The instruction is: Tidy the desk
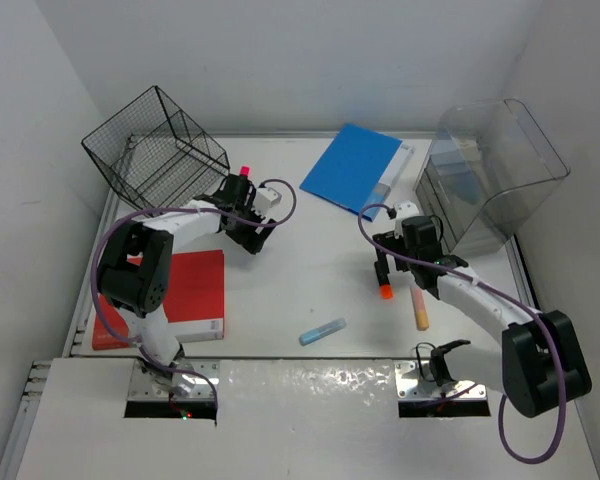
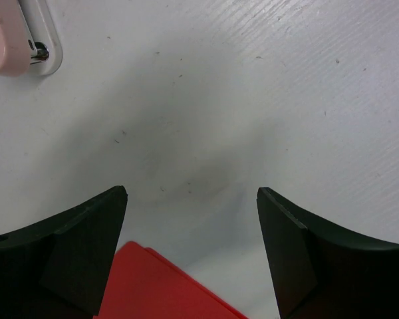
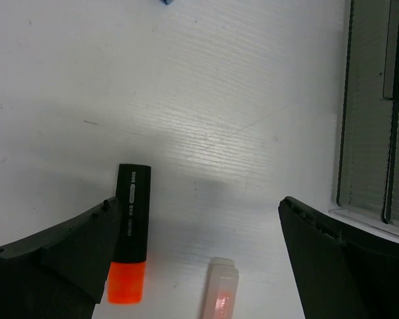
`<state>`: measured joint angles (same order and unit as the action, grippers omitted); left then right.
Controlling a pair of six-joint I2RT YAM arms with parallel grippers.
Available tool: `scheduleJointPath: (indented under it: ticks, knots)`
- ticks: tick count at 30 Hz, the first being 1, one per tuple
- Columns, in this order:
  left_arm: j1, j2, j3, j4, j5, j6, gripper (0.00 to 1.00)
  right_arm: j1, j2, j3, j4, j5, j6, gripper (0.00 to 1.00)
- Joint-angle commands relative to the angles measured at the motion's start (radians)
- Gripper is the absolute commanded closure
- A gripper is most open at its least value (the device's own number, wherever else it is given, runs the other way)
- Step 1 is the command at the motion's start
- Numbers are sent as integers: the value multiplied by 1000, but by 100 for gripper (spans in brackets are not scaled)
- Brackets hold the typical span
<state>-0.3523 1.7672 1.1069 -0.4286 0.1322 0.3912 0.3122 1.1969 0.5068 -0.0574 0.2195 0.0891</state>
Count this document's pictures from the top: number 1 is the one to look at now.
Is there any blue folder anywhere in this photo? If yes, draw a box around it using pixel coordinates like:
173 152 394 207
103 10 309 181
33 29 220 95
300 124 415 221

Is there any light blue highlighter marker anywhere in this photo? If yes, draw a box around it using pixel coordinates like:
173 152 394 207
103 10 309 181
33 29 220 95
298 318 347 346

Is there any metal base plate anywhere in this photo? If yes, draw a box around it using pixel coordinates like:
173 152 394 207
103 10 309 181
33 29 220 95
394 359 489 401
127 359 220 401

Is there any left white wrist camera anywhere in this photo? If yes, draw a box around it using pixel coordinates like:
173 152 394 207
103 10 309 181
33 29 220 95
252 187 281 216

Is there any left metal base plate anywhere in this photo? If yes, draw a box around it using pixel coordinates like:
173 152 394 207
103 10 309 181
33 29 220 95
127 359 220 401

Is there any purple cable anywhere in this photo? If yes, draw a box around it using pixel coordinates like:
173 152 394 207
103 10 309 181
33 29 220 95
357 203 567 465
90 178 297 406

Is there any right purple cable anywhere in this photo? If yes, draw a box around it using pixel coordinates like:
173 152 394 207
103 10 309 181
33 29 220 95
357 203 567 465

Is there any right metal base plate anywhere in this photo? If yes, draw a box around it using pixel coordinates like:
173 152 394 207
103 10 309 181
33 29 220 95
394 359 489 401

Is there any orange highlighter marker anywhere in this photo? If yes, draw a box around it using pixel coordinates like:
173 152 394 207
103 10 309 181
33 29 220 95
377 274 393 300

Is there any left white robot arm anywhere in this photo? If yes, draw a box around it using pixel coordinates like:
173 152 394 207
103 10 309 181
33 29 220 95
90 173 281 376

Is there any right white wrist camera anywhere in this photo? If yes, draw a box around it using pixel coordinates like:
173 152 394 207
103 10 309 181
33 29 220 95
389 201 420 221

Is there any clear grey drawer organizer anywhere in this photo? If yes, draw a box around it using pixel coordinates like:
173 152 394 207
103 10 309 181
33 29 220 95
415 98 570 258

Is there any black wire mesh basket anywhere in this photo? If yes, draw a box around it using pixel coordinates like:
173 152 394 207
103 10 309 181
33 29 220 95
81 86 230 210

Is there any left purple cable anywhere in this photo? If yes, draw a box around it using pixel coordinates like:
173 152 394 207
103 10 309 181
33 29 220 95
90 178 297 406

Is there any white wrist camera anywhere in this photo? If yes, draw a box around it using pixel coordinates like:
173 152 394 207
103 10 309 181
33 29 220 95
389 201 420 221
252 187 281 216

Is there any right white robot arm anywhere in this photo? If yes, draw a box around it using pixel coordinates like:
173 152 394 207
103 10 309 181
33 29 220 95
369 209 592 418

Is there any yellow pink highlighter marker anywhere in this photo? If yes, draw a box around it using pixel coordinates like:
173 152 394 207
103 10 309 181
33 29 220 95
410 286 429 331

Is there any red notebook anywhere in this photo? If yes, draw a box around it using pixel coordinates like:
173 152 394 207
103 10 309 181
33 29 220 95
91 249 226 351

